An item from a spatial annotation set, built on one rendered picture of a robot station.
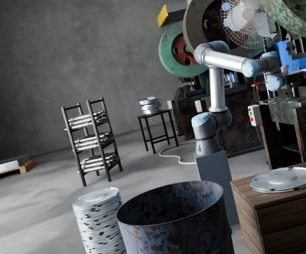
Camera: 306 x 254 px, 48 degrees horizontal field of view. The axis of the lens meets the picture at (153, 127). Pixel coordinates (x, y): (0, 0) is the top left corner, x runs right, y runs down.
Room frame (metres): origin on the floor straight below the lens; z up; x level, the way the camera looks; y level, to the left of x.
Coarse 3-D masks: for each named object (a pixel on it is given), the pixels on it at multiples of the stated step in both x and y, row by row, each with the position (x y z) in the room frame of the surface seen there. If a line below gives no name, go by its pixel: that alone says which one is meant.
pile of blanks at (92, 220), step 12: (108, 204) 1.92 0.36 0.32; (120, 204) 2.00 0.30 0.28; (84, 216) 1.91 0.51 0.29; (96, 216) 1.89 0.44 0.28; (108, 216) 1.91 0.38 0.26; (84, 228) 1.94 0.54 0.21; (96, 228) 1.89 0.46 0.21; (108, 228) 1.90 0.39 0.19; (84, 240) 1.96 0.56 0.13; (96, 240) 1.92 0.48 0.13; (108, 240) 1.92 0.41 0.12; (120, 240) 1.93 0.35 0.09; (96, 252) 1.91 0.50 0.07; (108, 252) 1.89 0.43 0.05; (120, 252) 1.92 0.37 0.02
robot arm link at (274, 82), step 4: (268, 76) 1.70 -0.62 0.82; (272, 76) 1.68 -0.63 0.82; (276, 76) 1.67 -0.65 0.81; (280, 76) 1.69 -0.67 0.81; (268, 80) 1.68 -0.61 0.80; (272, 80) 1.67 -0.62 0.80; (276, 80) 1.66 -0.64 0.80; (280, 80) 1.66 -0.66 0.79; (284, 80) 1.73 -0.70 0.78; (268, 84) 1.68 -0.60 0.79; (272, 84) 1.67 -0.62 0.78; (276, 84) 1.66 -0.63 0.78; (280, 84) 1.66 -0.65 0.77; (284, 84) 1.74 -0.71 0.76; (268, 88) 1.69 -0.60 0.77; (272, 88) 1.68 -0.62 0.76; (276, 88) 1.67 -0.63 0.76; (280, 88) 1.69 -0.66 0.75
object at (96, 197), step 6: (90, 192) 2.17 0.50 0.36; (96, 192) 2.16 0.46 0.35; (102, 192) 2.12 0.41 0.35; (108, 192) 2.08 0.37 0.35; (114, 192) 2.05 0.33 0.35; (84, 198) 2.08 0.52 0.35; (90, 198) 2.03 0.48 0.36; (96, 198) 1.99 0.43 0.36; (102, 198) 1.98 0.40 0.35; (108, 198) 1.95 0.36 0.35; (72, 204) 2.01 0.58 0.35; (78, 204) 1.99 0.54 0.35; (84, 204) 1.95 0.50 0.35; (90, 204) 1.92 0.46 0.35; (96, 204) 1.90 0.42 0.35
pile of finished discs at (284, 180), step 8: (280, 168) 1.65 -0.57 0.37; (288, 168) 1.64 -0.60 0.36; (296, 168) 1.61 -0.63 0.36; (304, 168) 1.57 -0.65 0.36; (256, 176) 1.64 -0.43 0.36; (264, 176) 1.61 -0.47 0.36; (272, 176) 1.57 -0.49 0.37; (280, 176) 1.54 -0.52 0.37; (288, 176) 1.51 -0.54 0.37; (296, 176) 1.50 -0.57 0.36; (304, 176) 1.48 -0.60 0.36; (256, 184) 1.53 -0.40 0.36; (264, 184) 1.50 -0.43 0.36; (272, 184) 1.48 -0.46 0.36; (280, 184) 1.45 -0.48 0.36; (288, 184) 1.43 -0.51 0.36; (296, 184) 1.41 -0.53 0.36; (304, 184) 1.38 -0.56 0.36; (264, 192) 1.43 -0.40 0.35; (272, 192) 1.41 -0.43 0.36; (280, 192) 1.39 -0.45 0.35
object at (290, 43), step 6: (288, 36) 2.10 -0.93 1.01; (294, 36) 2.05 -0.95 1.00; (300, 36) 1.99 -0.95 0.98; (288, 42) 2.08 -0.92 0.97; (294, 42) 2.01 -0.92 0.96; (300, 42) 2.00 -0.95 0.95; (288, 48) 2.08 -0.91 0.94; (294, 48) 2.02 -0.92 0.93; (300, 48) 2.01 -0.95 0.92; (288, 54) 2.10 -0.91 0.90; (294, 54) 2.09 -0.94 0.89
